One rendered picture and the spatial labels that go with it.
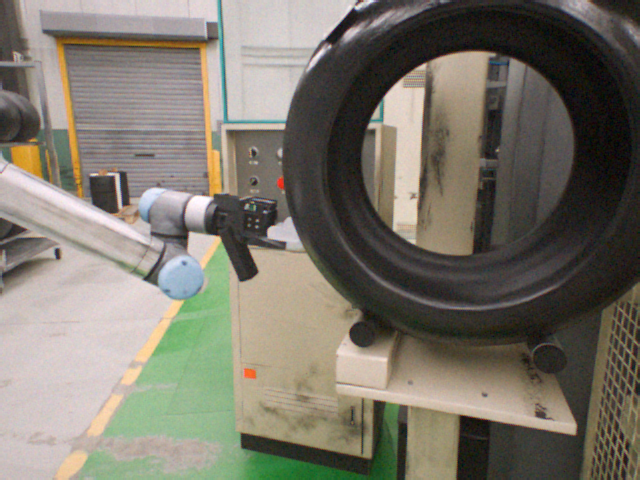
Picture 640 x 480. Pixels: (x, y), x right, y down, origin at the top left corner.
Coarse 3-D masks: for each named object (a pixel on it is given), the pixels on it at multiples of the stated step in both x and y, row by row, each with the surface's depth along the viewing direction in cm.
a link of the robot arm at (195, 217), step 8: (192, 200) 84; (200, 200) 84; (208, 200) 84; (192, 208) 84; (200, 208) 83; (208, 208) 84; (192, 216) 83; (200, 216) 83; (192, 224) 84; (200, 224) 83; (200, 232) 85
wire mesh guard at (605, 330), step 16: (624, 304) 88; (608, 320) 97; (608, 336) 96; (624, 352) 87; (608, 368) 94; (592, 384) 102; (592, 400) 101; (624, 400) 86; (592, 416) 102; (608, 416) 93; (592, 432) 103; (624, 432) 86; (592, 448) 102; (592, 464) 102; (608, 464) 93; (624, 464) 86
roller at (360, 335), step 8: (360, 312) 78; (360, 320) 73; (368, 320) 73; (352, 328) 73; (360, 328) 72; (368, 328) 72; (376, 328) 74; (352, 336) 73; (360, 336) 73; (368, 336) 72; (360, 344) 73; (368, 344) 72
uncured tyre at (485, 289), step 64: (384, 0) 59; (448, 0) 56; (512, 0) 54; (576, 0) 53; (320, 64) 63; (384, 64) 86; (576, 64) 77; (320, 128) 64; (576, 128) 79; (320, 192) 66; (576, 192) 81; (320, 256) 69; (384, 256) 93; (448, 256) 92; (512, 256) 87; (576, 256) 80; (384, 320) 71; (448, 320) 65; (512, 320) 63; (576, 320) 63
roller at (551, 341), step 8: (552, 336) 68; (528, 344) 69; (536, 344) 66; (544, 344) 65; (552, 344) 65; (560, 344) 67; (536, 352) 65; (544, 352) 65; (552, 352) 64; (560, 352) 64; (536, 360) 65; (544, 360) 65; (552, 360) 65; (560, 360) 64; (544, 368) 65; (552, 368) 65; (560, 368) 65
